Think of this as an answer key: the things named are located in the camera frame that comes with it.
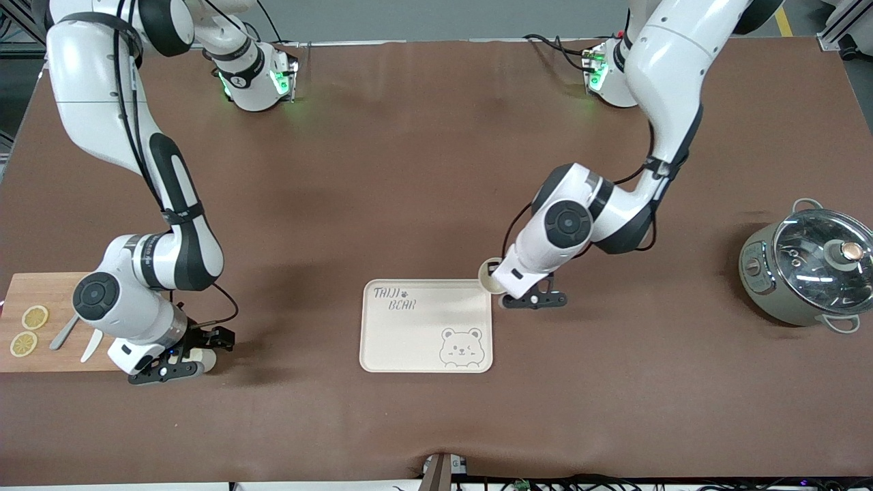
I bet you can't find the cream tray with bear print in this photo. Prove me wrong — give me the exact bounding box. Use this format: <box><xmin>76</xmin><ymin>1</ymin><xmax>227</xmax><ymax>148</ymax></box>
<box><xmin>359</xmin><ymin>278</ymin><xmax>493</xmax><ymax>374</ymax></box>

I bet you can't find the wooden cutting board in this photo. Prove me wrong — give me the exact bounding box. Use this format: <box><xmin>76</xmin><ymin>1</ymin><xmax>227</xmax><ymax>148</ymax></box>
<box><xmin>0</xmin><ymin>273</ymin><xmax>127</xmax><ymax>373</ymax></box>

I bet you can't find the grey-green electric pot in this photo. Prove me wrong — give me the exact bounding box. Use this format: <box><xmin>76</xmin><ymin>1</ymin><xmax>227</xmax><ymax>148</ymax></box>
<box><xmin>739</xmin><ymin>198</ymin><xmax>873</xmax><ymax>335</ymax></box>

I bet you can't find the glass pot lid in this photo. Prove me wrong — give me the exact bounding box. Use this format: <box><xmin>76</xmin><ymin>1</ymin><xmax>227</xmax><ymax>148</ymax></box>
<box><xmin>773</xmin><ymin>209</ymin><xmax>873</xmax><ymax>316</ymax></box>

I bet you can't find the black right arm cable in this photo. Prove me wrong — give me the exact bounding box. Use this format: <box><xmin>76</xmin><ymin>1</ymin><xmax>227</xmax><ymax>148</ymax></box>
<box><xmin>113</xmin><ymin>0</ymin><xmax>239</xmax><ymax>328</ymax></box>

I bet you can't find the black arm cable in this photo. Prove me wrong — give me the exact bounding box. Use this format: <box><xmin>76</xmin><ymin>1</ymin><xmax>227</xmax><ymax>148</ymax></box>
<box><xmin>113</xmin><ymin>0</ymin><xmax>239</xmax><ymax>328</ymax></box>
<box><xmin>503</xmin><ymin>119</ymin><xmax>686</xmax><ymax>263</ymax></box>

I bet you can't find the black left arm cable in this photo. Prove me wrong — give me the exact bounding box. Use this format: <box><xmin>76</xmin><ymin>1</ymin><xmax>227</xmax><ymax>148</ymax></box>
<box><xmin>503</xmin><ymin>119</ymin><xmax>686</xmax><ymax>263</ymax></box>

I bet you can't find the grey metal bracket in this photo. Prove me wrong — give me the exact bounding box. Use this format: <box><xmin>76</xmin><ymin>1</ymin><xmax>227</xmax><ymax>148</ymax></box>
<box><xmin>421</xmin><ymin>452</ymin><xmax>469</xmax><ymax>491</ymax></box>

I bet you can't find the black base cable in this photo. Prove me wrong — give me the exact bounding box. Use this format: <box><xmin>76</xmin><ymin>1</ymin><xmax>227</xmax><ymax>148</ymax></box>
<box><xmin>524</xmin><ymin>33</ymin><xmax>594</xmax><ymax>72</ymax></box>

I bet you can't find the dark metal frame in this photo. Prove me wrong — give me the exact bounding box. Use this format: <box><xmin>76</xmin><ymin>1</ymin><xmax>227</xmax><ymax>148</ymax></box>
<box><xmin>0</xmin><ymin>0</ymin><xmax>48</xmax><ymax>55</ymax></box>

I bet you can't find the silver aluminium frame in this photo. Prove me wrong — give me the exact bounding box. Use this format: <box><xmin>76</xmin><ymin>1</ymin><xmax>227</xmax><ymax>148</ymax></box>
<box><xmin>816</xmin><ymin>0</ymin><xmax>873</xmax><ymax>52</ymax></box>

